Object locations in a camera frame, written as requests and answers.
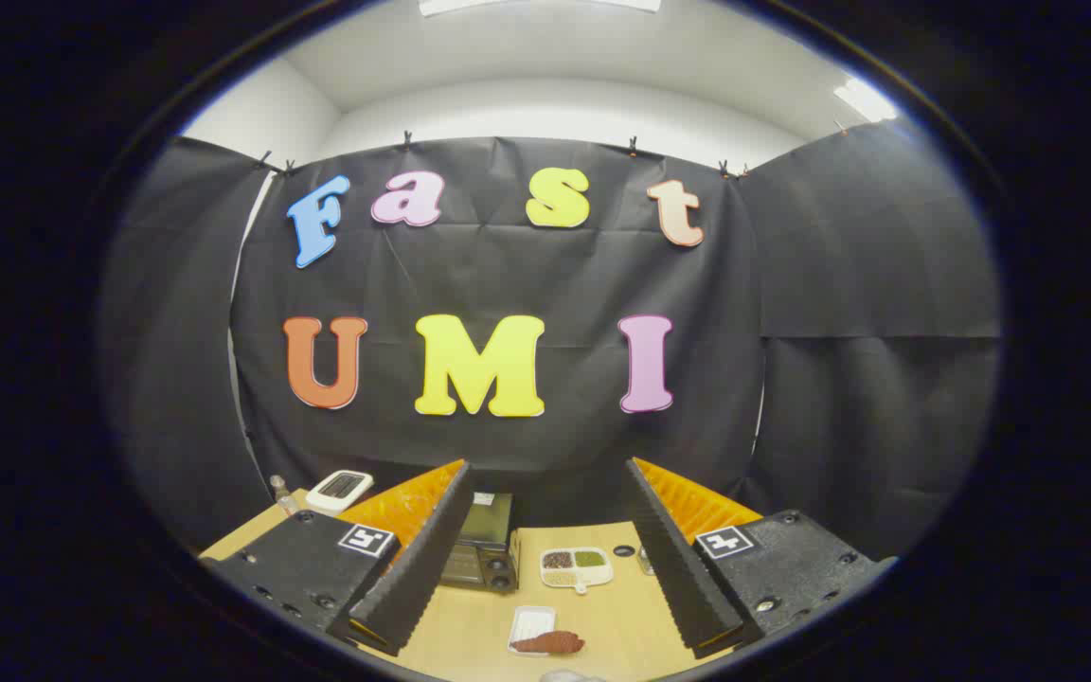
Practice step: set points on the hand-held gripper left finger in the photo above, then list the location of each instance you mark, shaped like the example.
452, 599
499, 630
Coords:
427, 559

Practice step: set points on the white divided condiment dish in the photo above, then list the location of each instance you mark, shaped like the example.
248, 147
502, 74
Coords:
576, 565

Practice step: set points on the clear bottle with orange label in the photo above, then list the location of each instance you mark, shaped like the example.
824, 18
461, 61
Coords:
284, 497

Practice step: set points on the white rectangular dish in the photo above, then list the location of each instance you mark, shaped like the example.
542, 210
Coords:
528, 620

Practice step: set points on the ceiling light panel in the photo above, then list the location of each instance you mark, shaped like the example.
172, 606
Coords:
866, 99
536, 5

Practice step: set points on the brown meat slice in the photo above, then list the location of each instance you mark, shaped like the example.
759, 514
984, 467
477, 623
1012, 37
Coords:
550, 643

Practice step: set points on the black toaster oven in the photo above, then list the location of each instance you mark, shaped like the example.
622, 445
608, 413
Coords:
484, 545

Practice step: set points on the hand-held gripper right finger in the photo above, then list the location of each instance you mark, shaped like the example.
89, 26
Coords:
673, 559

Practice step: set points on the white pop-up toaster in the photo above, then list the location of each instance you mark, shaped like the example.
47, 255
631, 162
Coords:
339, 491

